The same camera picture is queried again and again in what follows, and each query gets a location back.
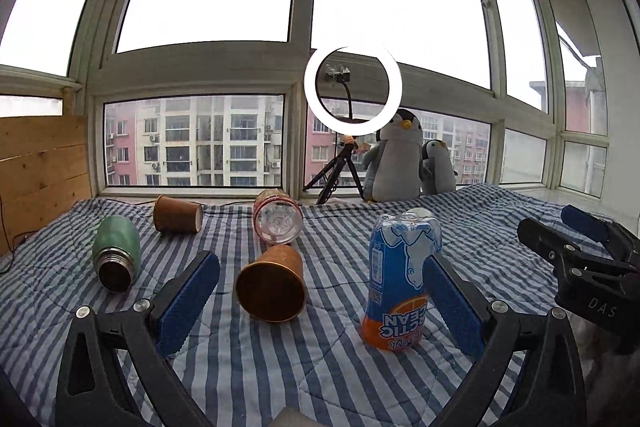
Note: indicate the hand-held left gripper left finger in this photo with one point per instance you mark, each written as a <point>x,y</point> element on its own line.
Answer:
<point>187,302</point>

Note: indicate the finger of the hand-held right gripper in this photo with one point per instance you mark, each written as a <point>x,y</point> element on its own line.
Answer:
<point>582,218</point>
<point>555,247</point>

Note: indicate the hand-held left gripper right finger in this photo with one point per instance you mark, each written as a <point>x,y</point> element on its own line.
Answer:
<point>452,307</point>

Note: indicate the brown paper cup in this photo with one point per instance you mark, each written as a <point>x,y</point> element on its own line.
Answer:
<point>175,213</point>
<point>272,282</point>

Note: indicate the blue orange drink bottle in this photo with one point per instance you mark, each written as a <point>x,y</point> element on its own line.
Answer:
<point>395,277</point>

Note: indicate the green thermos bottle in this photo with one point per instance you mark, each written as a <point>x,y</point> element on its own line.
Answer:
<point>117,247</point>

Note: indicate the clear red-label plastic bottle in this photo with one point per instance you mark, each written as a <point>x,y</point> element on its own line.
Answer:
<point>277,219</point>

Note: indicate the blue striped blanket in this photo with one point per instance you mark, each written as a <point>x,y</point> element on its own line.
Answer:
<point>300,357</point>

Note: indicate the small grey penguin plush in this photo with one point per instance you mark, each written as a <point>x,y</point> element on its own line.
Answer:
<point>440,167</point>

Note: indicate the large grey penguin plush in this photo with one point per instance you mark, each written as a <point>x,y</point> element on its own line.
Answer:
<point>395,157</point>

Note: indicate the black tripod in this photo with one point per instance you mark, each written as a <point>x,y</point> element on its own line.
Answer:
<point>332,177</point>

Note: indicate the wooden board panel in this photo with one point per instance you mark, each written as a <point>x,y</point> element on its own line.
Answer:
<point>45,167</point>

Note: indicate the black phone holder gooseneck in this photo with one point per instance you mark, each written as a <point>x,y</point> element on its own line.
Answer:
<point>347,94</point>

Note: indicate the white window frame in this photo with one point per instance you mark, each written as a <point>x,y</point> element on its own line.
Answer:
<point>300,72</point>

